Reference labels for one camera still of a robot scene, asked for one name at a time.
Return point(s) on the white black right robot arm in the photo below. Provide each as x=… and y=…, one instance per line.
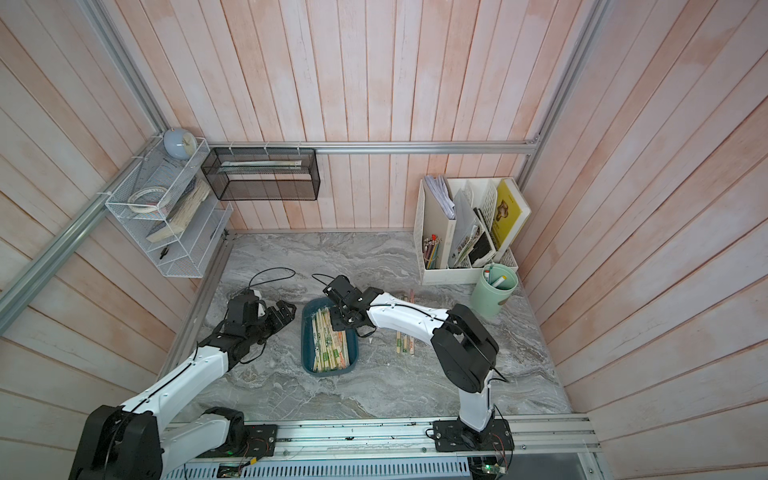
x=465, y=350

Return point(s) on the white papers in organizer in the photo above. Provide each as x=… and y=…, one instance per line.
x=438, y=186

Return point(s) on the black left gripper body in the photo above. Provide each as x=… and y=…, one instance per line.
x=264, y=326

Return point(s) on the black mesh wall basket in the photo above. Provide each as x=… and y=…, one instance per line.
x=263, y=173

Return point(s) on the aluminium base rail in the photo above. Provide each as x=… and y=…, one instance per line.
x=528, y=446

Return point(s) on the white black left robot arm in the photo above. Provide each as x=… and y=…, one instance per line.
x=133, y=440

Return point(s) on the roll of tape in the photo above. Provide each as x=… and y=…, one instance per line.
x=149, y=200

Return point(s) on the yellow book with animal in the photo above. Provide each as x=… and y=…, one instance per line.
x=509, y=215

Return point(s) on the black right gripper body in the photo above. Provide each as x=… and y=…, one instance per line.
x=340, y=319

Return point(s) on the black booklet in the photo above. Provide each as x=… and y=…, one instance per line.
x=483, y=249

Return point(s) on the teal plastic storage tray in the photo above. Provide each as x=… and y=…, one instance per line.
x=325, y=352

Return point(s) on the old book on shelf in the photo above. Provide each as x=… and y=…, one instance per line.
x=182, y=213

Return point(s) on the mint green pen cup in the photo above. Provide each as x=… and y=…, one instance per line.
x=487, y=301

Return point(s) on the bundle of coloured folders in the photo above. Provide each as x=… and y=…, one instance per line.
x=430, y=251

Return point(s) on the yellow capped white marker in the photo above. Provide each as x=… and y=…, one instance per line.
x=499, y=281

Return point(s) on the small grey globe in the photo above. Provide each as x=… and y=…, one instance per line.
x=180, y=143

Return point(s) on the white file organizer rack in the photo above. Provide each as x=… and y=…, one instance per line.
x=458, y=235

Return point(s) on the white wire wall shelf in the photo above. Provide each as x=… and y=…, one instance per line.
x=169, y=208

